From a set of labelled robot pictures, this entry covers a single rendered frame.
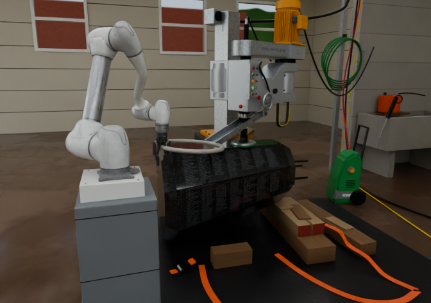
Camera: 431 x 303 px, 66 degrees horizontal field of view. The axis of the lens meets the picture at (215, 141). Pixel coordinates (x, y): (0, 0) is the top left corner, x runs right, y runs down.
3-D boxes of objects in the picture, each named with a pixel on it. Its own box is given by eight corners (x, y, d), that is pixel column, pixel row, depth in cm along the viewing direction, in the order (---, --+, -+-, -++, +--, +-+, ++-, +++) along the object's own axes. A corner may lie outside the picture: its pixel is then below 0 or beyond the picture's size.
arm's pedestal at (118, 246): (172, 337, 184) (169, 201, 167) (75, 360, 169) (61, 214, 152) (159, 283, 230) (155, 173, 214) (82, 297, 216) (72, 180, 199)
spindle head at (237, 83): (251, 110, 310) (252, 61, 301) (271, 112, 296) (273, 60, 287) (226, 113, 283) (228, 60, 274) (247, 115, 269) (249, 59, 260)
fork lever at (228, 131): (251, 113, 308) (250, 108, 306) (269, 115, 296) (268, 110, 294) (202, 144, 263) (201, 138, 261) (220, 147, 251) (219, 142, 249)
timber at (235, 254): (213, 269, 244) (214, 254, 242) (210, 260, 256) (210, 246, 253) (252, 264, 252) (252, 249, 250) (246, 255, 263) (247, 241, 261)
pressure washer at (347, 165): (351, 194, 401) (358, 123, 384) (365, 205, 367) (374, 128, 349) (323, 194, 400) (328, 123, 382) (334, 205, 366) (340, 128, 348)
